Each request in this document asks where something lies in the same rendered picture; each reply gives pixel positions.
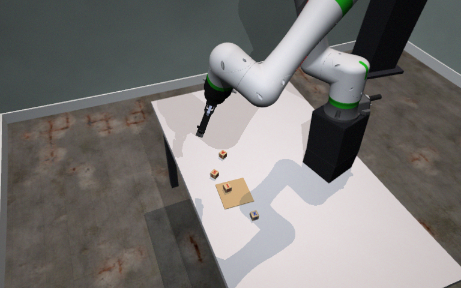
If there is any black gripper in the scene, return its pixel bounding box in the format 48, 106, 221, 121
196, 92, 224, 138

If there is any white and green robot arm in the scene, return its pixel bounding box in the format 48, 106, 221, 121
203, 0, 382, 122

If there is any tan flat mat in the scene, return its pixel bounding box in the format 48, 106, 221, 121
215, 178, 254, 209

